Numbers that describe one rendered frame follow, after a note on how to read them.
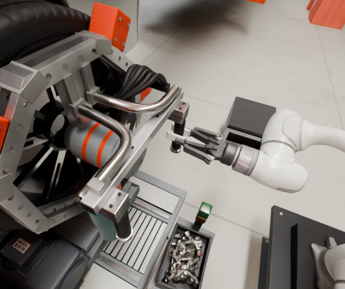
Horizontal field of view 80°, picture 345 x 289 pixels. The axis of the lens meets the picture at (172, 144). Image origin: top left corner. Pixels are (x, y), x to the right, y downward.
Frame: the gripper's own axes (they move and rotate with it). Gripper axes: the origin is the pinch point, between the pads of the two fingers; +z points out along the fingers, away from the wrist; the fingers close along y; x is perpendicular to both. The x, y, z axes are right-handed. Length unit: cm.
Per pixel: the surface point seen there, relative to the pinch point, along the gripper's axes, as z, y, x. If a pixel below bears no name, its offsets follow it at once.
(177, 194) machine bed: -1, 18, -75
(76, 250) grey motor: 22, -40, -43
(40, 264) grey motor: 30, -50, -43
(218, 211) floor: -31, 24, -83
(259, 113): -34, 98, -49
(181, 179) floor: 2, 35, -83
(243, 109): -21, 97, -49
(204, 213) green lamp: -18.5, -14.1, -17.6
